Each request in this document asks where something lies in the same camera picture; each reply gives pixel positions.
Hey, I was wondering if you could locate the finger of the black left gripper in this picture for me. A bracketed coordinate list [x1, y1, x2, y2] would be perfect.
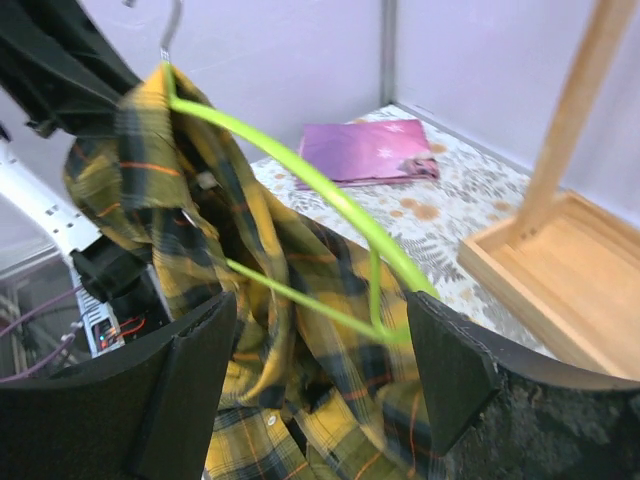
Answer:
[1, 0, 140, 138]

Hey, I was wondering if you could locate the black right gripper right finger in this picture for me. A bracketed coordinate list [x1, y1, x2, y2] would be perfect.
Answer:
[407, 292, 639, 479]

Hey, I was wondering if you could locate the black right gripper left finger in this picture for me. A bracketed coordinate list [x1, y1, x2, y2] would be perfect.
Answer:
[1, 293, 236, 479]

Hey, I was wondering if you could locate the green clothes hanger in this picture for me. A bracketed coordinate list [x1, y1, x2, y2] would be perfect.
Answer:
[123, 0, 441, 345]

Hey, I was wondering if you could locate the yellow plaid shirt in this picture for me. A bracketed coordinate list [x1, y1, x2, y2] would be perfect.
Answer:
[64, 71, 445, 479]

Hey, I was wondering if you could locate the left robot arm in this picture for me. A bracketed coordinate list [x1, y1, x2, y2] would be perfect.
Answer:
[1, 1, 163, 318]

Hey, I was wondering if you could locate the wooden clothes rack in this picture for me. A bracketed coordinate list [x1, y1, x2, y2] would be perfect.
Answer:
[458, 1, 639, 379]

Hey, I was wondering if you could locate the purple folded cloth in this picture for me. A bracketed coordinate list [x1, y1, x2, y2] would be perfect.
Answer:
[299, 119, 440, 186]

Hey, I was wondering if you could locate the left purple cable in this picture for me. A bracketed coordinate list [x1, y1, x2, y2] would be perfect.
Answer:
[0, 284, 86, 379]

